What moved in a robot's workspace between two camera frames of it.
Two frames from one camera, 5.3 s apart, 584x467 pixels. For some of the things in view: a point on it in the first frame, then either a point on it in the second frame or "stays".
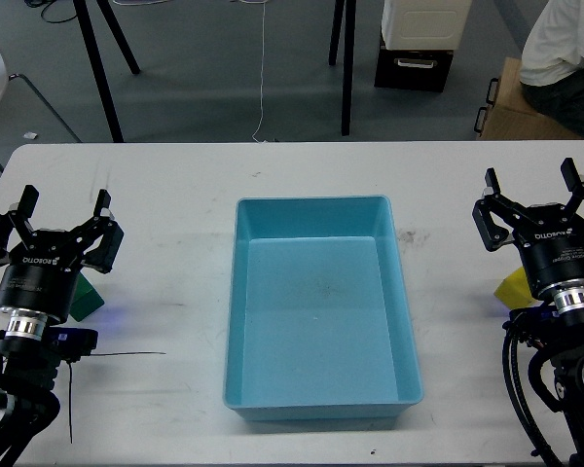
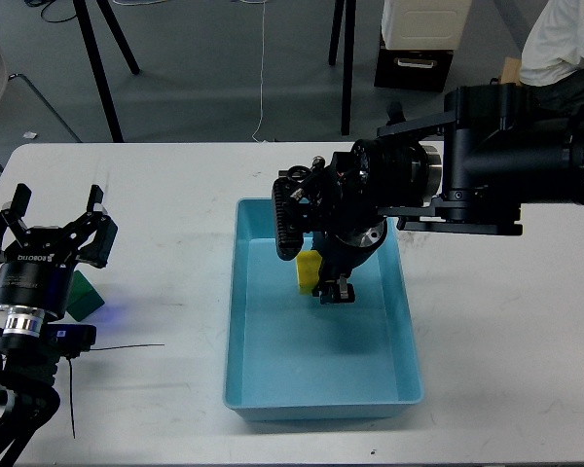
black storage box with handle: x=412 y=69 stays
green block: x=87 y=299 stays
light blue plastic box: x=317 y=325 stays
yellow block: x=515 y=290 -> x=308 y=267
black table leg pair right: x=348 y=49 stays
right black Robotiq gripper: x=558 y=246 -> x=342 y=249
